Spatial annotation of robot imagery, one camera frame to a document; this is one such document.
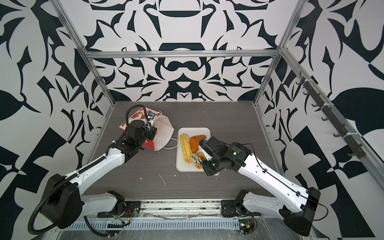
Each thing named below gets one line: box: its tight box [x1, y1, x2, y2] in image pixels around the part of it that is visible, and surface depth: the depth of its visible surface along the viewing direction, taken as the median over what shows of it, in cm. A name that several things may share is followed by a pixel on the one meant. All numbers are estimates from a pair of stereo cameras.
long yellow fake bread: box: [180, 133, 193, 164], surface depth 94 cm
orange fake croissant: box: [189, 135, 207, 154], surface depth 95 cm
